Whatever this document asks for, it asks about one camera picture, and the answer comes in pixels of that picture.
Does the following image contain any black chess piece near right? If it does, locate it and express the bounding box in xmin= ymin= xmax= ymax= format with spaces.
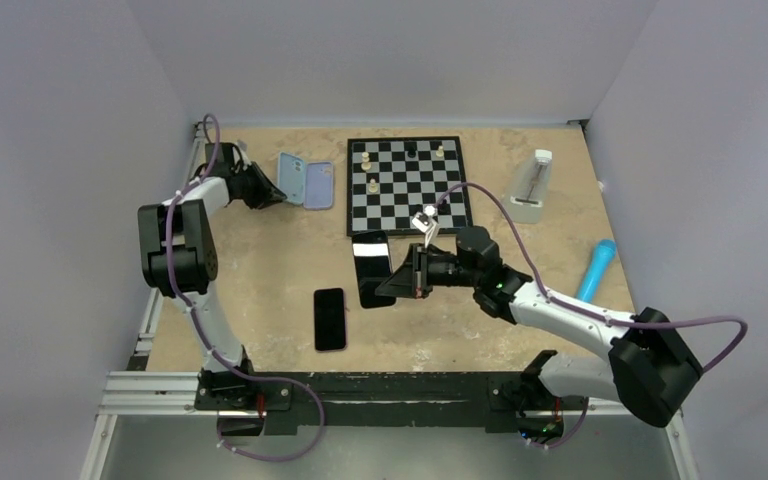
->
xmin=437 ymin=198 xmax=452 ymax=216

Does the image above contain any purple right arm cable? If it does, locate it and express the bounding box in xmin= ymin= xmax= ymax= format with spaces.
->
xmin=433 ymin=182 xmax=749 ymax=376

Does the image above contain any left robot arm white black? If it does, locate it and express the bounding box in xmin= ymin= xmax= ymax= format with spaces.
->
xmin=137 ymin=142 xmax=286 ymax=409

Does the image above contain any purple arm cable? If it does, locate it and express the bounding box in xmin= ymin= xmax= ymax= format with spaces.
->
xmin=433 ymin=182 xmax=749 ymax=376
xmin=161 ymin=113 xmax=253 ymax=382

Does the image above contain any black phone magenta edge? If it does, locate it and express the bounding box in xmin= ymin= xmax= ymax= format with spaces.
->
xmin=313 ymin=288 xmax=347 ymax=352

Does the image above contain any light blue phone case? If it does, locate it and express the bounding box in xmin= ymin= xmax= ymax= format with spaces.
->
xmin=277 ymin=152 xmax=307 ymax=206

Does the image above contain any black and silver chessboard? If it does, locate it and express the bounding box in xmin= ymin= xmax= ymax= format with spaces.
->
xmin=346 ymin=136 xmax=473 ymax=237

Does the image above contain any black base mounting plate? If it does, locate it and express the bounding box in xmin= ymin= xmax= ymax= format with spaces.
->
xmin=194 ymin=371 xmax=584 ymax=435

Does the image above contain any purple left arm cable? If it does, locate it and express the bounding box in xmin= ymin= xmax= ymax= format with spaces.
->
xmin=161 ymin=113 xmax=253 ymax=382

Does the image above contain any white translucent metronome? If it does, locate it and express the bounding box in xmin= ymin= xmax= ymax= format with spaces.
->
xmin=502 ymin=149 xmax=553 ymax=224

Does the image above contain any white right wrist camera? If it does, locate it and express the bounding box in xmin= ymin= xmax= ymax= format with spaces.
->
xmin=411 ymin=205 xmax=440 ymax=248

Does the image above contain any phone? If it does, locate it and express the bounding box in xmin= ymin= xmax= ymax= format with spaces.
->
xmin=352 ymin=230 xmax=396 ymax=309

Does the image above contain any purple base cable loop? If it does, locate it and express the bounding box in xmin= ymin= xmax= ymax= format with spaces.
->
xmin=216 ymin=377 xmax=327 ymax=464

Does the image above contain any lilac phone case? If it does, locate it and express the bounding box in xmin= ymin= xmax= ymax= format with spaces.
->
xmin=303 ymin=162 xmax=335 ymax=211

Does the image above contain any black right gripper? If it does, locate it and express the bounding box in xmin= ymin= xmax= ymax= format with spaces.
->
xmin=376 ymin=243 xmax=480 ymax=299

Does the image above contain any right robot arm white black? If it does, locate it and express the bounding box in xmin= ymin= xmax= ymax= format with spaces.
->
xmin=375 ymin=227 xmax=703 ymax=427

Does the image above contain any white chess piece left upper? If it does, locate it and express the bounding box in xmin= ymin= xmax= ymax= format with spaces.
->
xmin=360 ymin=152 xmax=372 ymax=171

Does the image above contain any blue cylindrical flashlight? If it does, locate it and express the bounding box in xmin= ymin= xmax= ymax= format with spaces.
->
xmin=576 ymin=239 xmax=617 ymax=302

